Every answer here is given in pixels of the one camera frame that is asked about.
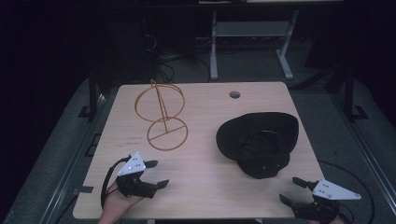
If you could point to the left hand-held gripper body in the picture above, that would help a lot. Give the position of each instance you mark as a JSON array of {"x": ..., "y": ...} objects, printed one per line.
[{"x": 132, "y": 168}]

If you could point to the person's left hand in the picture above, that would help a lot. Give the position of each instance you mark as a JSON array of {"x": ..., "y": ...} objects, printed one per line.
[{"x": 115, "y": 203}]

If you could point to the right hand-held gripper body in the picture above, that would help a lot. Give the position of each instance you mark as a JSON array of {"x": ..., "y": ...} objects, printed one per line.
[{"x": 330, "y": 190}]

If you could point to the black brimmed hat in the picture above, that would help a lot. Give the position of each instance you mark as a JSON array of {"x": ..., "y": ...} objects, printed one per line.
[{"x": 249, "y": 130}]

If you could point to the black metal post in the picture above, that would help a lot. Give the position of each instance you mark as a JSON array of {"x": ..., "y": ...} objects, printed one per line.
[
  {"x": 92, "y": 96},
  {"x": 349, "y": 93}
]

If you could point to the white metal table frame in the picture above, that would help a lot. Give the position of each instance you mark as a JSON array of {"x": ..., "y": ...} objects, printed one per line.
[{"x": 250, "y": 28}]

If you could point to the aluminium floor rail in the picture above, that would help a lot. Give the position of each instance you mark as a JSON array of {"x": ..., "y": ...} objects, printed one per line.
[
  {"x": 70, "y": 168},
  {"x": 370, "y": 165}
]

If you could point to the person's right hand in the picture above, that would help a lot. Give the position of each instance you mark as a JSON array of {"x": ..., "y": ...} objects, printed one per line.
[{"x": 338, "y": 221}]

